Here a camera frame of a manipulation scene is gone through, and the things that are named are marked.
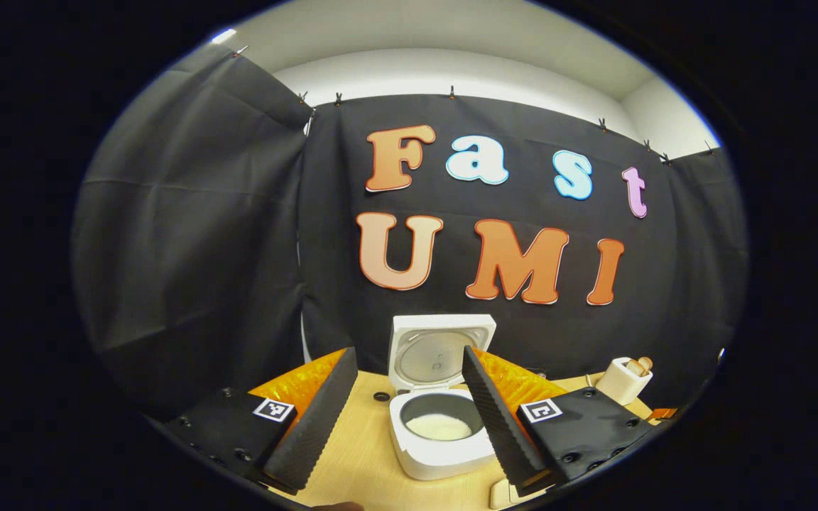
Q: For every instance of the white rice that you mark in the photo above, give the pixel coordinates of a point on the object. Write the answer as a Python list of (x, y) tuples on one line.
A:
[(439, 427)]

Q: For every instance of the ceiling light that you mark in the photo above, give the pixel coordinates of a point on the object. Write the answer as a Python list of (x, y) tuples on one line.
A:
[(224, 36)]

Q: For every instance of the toasted bread slice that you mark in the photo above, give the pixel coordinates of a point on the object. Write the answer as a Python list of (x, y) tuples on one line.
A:
[(634, 368), (645, 364)]

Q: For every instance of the white rice cooker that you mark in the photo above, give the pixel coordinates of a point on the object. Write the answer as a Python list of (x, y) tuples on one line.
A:
[(416, 454)]

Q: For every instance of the cream rice container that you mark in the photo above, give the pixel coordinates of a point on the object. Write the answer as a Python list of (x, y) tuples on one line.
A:
[(501, 495)]

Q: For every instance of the black backdrop cloth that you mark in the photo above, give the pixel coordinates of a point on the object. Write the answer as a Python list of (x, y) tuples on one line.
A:
[(238, 248)]

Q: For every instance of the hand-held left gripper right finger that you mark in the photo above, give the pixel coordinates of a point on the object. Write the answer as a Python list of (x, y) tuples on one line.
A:
[(501, 426)]

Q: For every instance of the white toaster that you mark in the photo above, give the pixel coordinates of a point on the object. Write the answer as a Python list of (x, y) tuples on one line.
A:
[(618, 387)]

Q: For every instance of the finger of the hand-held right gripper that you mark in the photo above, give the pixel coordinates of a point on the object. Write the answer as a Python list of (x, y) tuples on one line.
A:
[(664, 413)]

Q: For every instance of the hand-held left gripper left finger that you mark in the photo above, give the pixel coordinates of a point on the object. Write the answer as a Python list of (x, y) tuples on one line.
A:
[(317, 426)]

